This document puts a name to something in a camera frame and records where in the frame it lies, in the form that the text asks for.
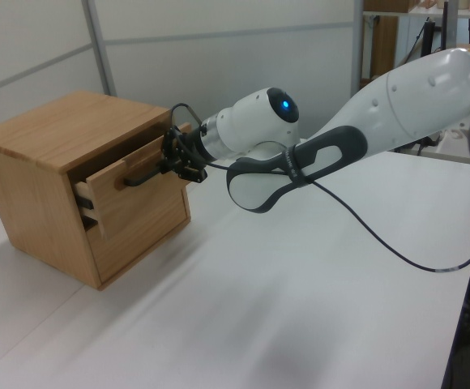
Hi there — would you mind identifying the black metal drawer handle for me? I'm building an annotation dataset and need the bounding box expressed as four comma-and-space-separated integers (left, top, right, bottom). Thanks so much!
122, 160, 167, 189

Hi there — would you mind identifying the black pole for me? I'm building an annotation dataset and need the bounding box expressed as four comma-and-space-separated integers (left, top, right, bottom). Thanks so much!
441, 0, 451, 53

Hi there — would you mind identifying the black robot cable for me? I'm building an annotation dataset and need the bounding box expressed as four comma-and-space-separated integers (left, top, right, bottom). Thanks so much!
169, 103, 470, 273

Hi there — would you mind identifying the wooden drawer without handle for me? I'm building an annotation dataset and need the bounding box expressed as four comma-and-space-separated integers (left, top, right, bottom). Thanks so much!
85, 188, 192, 285

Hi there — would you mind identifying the grey partition post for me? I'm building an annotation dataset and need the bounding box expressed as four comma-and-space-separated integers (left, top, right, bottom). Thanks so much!
351, 0, 366, 95

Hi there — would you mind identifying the shelf with wooden boxes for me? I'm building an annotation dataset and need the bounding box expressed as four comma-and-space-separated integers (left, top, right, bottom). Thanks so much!
362, 0, 470, 82

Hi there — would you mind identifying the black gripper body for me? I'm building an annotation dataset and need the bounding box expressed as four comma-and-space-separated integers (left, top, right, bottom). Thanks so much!
177, 127, 210, 167

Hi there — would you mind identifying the pale wooden cabinet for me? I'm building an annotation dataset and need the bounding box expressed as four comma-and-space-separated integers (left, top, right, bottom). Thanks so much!
0, 89, 193, 291

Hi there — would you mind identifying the black cable strap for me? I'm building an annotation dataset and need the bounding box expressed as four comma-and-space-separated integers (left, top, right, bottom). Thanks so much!
284, 146, 314, 190

